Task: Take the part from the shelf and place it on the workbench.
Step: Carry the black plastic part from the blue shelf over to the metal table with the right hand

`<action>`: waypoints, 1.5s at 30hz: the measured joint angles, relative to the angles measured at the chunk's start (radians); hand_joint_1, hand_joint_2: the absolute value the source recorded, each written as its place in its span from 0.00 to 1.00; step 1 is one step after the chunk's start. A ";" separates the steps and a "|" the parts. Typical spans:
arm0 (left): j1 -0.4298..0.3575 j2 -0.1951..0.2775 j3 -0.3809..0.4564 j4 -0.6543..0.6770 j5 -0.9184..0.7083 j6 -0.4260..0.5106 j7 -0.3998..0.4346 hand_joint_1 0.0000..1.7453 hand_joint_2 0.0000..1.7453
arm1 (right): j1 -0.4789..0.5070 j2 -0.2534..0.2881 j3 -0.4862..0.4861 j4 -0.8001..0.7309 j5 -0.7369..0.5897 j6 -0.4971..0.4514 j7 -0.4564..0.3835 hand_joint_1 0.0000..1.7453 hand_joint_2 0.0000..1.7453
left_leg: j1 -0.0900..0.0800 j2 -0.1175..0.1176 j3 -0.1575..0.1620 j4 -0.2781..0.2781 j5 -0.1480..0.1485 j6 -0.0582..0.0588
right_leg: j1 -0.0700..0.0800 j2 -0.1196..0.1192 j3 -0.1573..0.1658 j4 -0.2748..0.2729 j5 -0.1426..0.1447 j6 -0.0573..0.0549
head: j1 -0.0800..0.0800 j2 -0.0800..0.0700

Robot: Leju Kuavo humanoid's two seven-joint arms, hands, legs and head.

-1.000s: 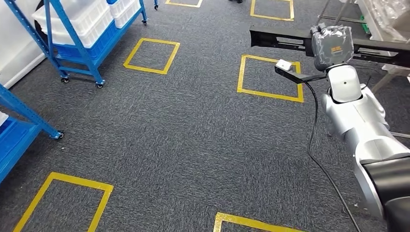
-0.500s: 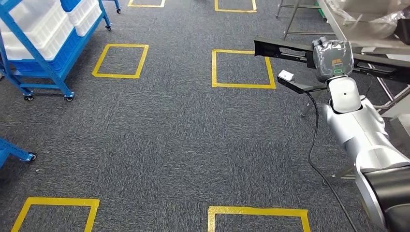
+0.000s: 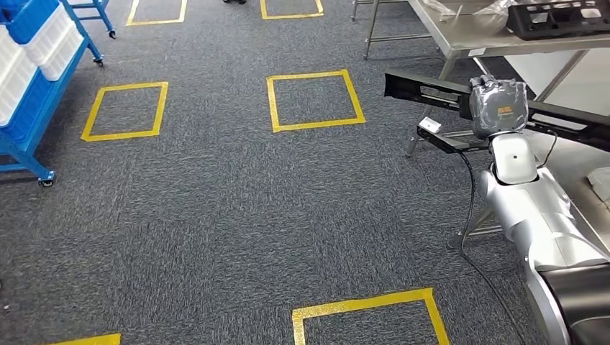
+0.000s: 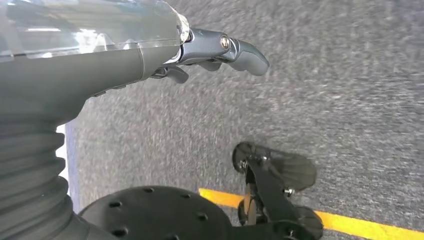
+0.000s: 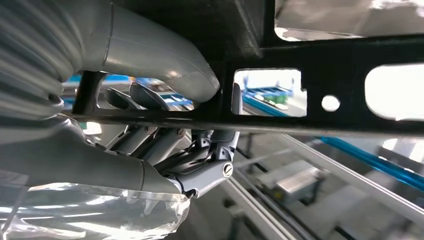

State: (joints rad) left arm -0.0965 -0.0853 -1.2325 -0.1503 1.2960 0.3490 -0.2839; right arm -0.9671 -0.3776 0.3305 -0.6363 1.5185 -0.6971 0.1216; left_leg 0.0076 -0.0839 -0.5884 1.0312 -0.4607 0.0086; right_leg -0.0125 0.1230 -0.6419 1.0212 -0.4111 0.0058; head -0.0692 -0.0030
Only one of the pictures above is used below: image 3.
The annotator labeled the black plastic frame part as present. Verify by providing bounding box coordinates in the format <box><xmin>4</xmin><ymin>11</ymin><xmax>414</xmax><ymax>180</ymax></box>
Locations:
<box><xmin>505</xmin><ymin>0</ymin><xmax>610</xmax><ymax>42</ymax></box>
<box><xmin>383</xmin><ymin>68</ymin><xmax>610</xmax><ymax>155</ymax></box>

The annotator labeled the stainless steel workbench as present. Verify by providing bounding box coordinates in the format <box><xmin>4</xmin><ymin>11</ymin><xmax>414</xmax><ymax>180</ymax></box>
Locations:
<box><xmin>447</xmin><ymin>128</ymin><xmax>610</xmax><ymax>253</ymax></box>

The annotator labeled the stainless steel table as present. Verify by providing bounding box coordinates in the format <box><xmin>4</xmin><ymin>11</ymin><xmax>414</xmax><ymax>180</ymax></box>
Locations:
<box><xmin>350</xmin><ymin>0</ymin><xmax>610</xmax><ymax>158</ymax></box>

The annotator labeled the clear plastic bag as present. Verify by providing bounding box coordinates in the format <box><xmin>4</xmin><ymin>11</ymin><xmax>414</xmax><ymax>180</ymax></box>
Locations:
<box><xmin>419</xmin><ymin>0</ymin><xmax>518</xmax><ymax>35</ymax></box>

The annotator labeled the blue wheeled rack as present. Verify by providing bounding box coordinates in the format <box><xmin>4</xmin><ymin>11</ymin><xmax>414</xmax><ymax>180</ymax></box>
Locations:
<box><xmin>66</xmin><ymin>0</ymin><xmax>117</xmax><ymax>40</ymax></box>
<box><xmin>0</xmin><ymin>0</ymin><xmax>105</xmax><ymax>188</ymax></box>

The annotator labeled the white plastic bin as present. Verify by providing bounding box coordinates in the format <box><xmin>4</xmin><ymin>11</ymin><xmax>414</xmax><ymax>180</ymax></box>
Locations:
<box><xmin>39</xmin><ymin>26</ymin><xmax>86</xmax><ymax>82</ymax></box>
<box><xmin>22</xmin><ymin>4</ymin><xmax>73</xmax><ymax>65</ymax></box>
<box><xmin>0</xmin><ymin>26</ymin><xmax>40</xmax><ymax>127</ymax></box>

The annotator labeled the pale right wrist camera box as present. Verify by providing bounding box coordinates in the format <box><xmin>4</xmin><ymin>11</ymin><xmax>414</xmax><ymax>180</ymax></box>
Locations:
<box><xmin>416</xmin><ymin>116</ymin><xmax>492</xmax><ymax>155</ymax></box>

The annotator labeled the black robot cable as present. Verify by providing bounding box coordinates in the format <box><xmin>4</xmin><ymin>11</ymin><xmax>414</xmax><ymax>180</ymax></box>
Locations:
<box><xmin>457</xmin><ymin>149</ymin><xmax>527</xmax><ymax>345</ymax></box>

